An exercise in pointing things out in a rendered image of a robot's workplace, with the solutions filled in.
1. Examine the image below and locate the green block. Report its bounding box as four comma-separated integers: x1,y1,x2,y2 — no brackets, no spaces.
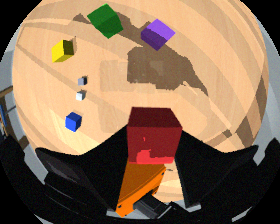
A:
87,3,121,34
101,23,123,39

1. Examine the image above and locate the small blue block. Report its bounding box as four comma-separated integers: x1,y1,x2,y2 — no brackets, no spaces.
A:
65,112,81,132

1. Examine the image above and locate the yellow block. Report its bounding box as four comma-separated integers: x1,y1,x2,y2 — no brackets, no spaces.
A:
51,40,73,63

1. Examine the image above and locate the red block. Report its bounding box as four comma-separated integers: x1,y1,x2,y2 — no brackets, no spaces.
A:
127,107,183,165

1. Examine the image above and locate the purple block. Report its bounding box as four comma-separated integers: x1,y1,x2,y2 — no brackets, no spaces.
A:
141,19,176,51

